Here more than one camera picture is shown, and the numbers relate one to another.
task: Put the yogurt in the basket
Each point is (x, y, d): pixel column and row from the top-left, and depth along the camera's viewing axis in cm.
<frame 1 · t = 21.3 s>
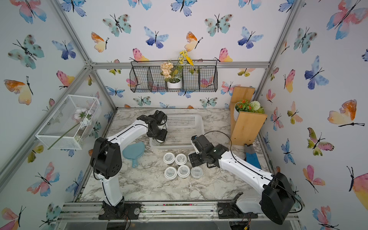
left hand: (161, 134, 93), fingers open
right hand: (196, 156, 81), fingers open
white plastic perforated basket: (180, 128, 110), on the table
wooden corner shelf: (248, 125, 84), point 22 cm above the table
white pot green plant: (244, 106, 90), point 25 cm above the table
blue black work glove: (251, 155, 94), point 2 cm above the table
yogurt cup back left: (168, 158, 87), point 7 cm above the table
yogurt cup back middle: (181, 159, 87), point 7 cm above the table
yogurt cup front: (170, 173, 82), point 7 cm above the table
yogurt cup front 2: (183, 171, 83), point 6 cm above the table
yogurt cup without cap: (196, 172, 84), point 5 cm above the table

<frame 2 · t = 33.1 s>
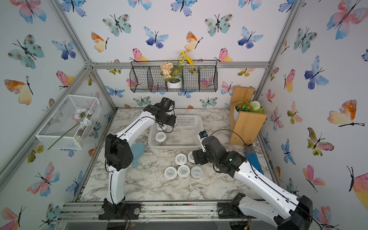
left hand: (172, 118, 94), fingers open
right hand: (200, 150, 75), fingers open
yogurt cup back left: (160, 136, 97), point 7 cm above the table
the other named things where they were.

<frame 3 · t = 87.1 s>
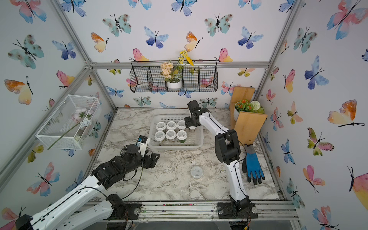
left hand: (155, 152, 75), fingers open
right hand: (192, 120, 100), fingers open
yogurt cup back right: (171, 125, 102), point 8 cm above the table
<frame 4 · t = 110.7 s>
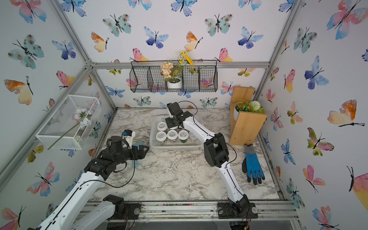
left hand: (143, 146, 78), fingers open
right hand: (171, 119, 97), fingers open
